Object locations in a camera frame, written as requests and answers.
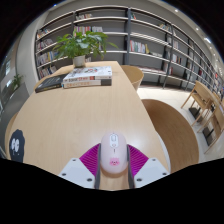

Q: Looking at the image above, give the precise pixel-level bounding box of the dark cloud-shaped mouse pad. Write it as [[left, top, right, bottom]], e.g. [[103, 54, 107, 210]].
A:
[[8, 129, 26, 163]]

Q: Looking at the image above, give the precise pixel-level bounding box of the group of light wooden chairs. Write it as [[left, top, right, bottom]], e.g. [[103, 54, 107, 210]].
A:
[[180, 79, 224, 154]]

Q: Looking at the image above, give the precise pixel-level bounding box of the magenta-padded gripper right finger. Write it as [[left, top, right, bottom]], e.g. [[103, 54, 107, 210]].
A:
[[126, 143, 170, 190]]

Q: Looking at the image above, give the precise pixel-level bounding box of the white book with dark spine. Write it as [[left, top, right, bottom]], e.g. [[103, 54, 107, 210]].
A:
[[61, 78, 113, 90]]

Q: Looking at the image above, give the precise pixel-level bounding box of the black hardcover book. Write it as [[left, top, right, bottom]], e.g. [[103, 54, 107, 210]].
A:
[[34, 73, 69, 94]]

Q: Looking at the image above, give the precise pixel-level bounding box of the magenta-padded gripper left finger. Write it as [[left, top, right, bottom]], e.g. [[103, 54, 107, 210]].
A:
[[58, 143, 102, 190]]

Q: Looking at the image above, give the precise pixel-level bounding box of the pale pink computer mouse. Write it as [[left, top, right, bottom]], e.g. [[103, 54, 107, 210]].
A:
[[99, 132, 129, 175]]

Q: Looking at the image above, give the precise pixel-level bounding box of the white illustrated book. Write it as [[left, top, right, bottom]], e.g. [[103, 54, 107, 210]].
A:
[[62, 65, 113, 84]]

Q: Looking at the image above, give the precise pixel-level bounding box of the grey bookshelf unit with books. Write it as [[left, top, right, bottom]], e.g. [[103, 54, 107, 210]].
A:
[[34, 4, 224, 101]]

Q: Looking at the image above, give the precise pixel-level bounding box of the small potted plant on ledge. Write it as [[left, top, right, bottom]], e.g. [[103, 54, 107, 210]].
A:
[[11, 73, 25, 92]]

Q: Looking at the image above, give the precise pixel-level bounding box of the group of ceiling lights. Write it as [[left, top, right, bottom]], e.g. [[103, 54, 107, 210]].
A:
[[173, 8, 214, 44]]

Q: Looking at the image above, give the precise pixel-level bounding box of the green potted plant, white pot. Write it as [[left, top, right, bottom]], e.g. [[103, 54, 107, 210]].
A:
[[53, 30, 119, 69]]

